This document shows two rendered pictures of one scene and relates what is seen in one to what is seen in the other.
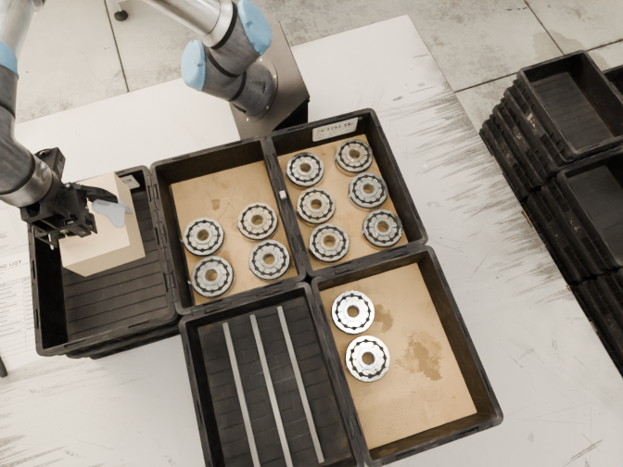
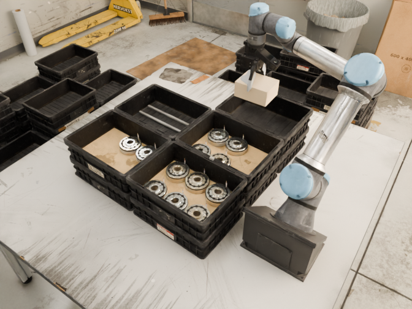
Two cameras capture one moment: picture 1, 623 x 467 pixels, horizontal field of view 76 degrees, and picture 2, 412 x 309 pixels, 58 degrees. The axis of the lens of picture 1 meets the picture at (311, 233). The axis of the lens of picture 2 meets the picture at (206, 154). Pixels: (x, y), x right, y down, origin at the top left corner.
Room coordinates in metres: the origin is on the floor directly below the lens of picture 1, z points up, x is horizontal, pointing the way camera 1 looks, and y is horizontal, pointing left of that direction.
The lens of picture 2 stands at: (1.35, -0.61, 2.00)
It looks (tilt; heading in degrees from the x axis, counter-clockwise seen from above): 42 degrees down; 145
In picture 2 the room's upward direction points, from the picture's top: straight up
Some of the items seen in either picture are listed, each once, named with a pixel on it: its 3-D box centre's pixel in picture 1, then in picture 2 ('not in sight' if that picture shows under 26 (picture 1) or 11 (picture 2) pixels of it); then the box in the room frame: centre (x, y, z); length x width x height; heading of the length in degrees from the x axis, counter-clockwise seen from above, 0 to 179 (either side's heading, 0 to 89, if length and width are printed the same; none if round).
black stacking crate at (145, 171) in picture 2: (341, 195); (186, 189); (0.45, -0.08, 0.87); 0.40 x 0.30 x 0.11; 18
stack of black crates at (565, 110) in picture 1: (546, 133); not in sight; (0.99, -0.98, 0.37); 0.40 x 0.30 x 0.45; 21
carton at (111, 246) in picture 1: (98, 224); (256, 87); (0.27, 0.42, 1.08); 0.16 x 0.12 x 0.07; 21
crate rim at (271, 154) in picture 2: (224, 220); (229, 141); (0.35, 0.21, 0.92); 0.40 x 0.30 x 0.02; 18
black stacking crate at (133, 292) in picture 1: (108, 259); (262, 119); (0.26, 0.49, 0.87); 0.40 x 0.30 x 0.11; 18
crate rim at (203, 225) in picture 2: (343, 187); (186, 180); (0.45, -0.08, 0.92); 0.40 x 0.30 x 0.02; 18
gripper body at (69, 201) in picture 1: (54, 205); (253, 54); (0.25, 0.41, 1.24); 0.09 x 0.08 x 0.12; 21
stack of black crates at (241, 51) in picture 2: not in sight; (261, 69); (-0.84, 1.52, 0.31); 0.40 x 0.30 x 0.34; 21
